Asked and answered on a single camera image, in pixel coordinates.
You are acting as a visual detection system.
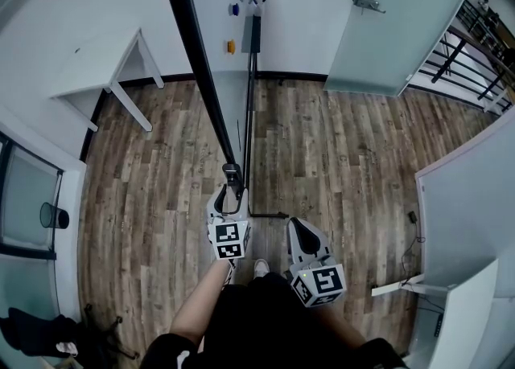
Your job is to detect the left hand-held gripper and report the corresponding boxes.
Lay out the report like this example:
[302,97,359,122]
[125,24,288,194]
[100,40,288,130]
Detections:
[206,183,253,262]

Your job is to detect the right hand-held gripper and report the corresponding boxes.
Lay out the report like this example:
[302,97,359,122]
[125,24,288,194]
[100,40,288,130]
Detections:
[286,216,348,310]

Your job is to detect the black-framed rolling whiteboard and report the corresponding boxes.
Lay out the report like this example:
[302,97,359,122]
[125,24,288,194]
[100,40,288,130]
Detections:
[155,0,290,219]

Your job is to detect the person's left forearm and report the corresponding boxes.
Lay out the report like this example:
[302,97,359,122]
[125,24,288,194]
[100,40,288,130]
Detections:
[167,257,237,347]

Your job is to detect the person's right forearm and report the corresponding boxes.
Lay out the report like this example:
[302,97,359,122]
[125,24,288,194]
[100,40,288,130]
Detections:
[316,301,368,357]

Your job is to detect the person's right white shoe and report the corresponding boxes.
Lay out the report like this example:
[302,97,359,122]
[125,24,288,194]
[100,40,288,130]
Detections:
[253,258,270,281]

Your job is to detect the person's black clothing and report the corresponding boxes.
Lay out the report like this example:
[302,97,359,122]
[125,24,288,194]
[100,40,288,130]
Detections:
[138,272,410,369]

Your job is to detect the white standing desk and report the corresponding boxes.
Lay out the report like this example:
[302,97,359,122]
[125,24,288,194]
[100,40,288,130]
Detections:
[370,258,501,369]

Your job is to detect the black mesh wastebasket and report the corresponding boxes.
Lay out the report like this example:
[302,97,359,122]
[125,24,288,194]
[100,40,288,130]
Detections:
[39,201,71,232]

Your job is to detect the small white table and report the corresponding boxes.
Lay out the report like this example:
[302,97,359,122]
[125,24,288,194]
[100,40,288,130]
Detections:
[49,28,166,133]

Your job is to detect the black-framed window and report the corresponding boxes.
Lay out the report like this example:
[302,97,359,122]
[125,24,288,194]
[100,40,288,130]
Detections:
[0,131,66,260]

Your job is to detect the white marker holder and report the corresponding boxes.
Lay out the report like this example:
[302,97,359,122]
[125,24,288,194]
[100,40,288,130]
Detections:
[244,0,270,18]

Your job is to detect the black garment with print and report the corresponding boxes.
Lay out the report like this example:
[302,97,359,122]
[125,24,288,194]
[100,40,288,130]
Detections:
[0,305,84,361]

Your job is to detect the frosted glass door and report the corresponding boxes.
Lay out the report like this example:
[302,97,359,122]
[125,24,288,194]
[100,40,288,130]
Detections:
[323,0,483,98]

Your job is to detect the black metal railing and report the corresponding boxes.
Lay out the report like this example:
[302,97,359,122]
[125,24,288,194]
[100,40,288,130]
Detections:
[417,0,515,116]

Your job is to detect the black desk cable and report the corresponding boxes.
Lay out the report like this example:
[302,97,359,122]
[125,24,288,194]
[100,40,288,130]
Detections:
[401,222,428,287]

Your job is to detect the metal door handle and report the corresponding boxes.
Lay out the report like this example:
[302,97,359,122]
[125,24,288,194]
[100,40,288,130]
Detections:
[352,0,387,15]

